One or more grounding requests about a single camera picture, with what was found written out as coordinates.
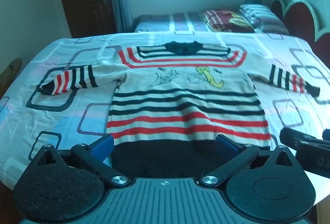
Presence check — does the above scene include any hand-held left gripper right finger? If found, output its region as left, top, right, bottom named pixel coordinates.
left=199, top=134, right=297, bottom=187

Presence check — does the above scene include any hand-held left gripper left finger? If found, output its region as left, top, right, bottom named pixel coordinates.
left=33, top=135, right=130, bottom=187

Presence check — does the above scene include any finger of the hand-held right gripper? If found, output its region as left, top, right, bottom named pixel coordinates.
left=280, top=127, right=330, bottom=153

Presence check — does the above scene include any striped knit sweater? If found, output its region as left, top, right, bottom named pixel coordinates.
left=39, top=41, right=321, bottom=181

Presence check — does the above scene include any patterned white bed sheet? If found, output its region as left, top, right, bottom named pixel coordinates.
left=0, top=32, right=330, bottom=188

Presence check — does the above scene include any red scalloped headboard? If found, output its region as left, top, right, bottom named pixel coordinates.
left=269, top=0, right=330, bottom=60

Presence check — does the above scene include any striped grey pillow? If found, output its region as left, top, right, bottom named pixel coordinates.
left=238, top=4, right=290, bottom=35

